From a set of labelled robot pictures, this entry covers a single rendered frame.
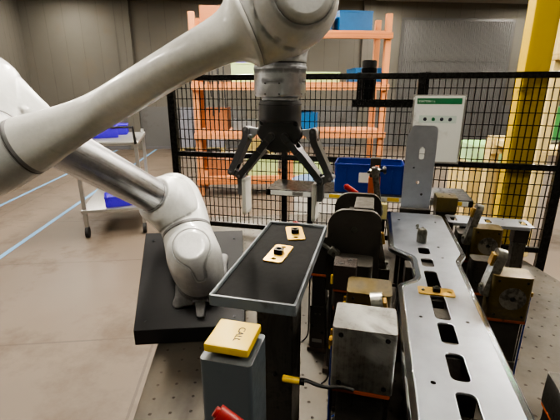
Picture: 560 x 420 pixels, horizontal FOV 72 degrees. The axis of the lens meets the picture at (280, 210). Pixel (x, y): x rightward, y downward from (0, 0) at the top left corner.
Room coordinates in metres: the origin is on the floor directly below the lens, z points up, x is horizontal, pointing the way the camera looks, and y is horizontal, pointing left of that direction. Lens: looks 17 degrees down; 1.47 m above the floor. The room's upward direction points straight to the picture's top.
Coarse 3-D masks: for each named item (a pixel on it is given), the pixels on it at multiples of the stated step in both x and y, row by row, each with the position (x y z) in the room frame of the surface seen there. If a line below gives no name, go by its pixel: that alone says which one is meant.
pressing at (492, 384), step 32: (448, 224) 1.35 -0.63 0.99; (416, 256) 1.05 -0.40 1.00; (448, 256) 1.05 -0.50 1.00; (416, 288) 0.85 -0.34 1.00; (448, 288) 0.85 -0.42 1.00; (416, 320) 0.71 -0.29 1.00; (448, 320) 0.71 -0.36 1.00; (480, 320) 0.71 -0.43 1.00; (416, 352) 0.61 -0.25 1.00; (448, 352) 0.61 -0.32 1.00; (480, 352) 0.61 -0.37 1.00; (416, 384) 0.53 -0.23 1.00; (448, 384) 0.53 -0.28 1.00; (480, 384) 0.53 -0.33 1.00; (512, 384) 0.53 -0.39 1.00; (416, 416) 0.46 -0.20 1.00; (448, 416) 0.46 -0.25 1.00; (512, 416) 0.46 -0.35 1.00
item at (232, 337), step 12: (228, 324) 0.46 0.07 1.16; (240, 324) 0.46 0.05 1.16; (252, 324) 0.46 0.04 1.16; (216, 336) 0.43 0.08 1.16; (228, 336) 0.43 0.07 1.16; (240, 336) 0.43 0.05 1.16; (252, 336) 0.43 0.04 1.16; (204, 348) 0.42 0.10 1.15; (216, 348) 0.41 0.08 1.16; (228, 348) 0.41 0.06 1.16; (240, 348) 0.41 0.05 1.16
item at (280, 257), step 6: (276, 246) 0.73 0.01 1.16; (282, 246) 0.73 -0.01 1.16; (288, 246) 0.73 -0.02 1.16; (270, 252) 0.70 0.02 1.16; (276, 252) 0.69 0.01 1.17; (282, 252) 0.70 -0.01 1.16; (288, 252) 0.70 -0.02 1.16; (264, 258) 0.67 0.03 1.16; (270, 258) 0.67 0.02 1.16; (276, 258) 0.67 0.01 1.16; (282, 258) 0.67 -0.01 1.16
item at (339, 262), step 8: (336, 264) 0.78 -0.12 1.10; (344, 264) 0.78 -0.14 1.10; (352, 264) 0.78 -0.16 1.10; (336, 272) 0.77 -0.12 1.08; (344, 272) 0.77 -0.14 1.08; (352, 272) 0.77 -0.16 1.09; (336, 280) 0.77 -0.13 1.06; (344, 280) 0.77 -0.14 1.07; (336, 288) 0.77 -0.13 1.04; (344, 288) 0.77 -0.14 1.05; (336, 296) 0.78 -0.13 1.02; (336, 304) 0.78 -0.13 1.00
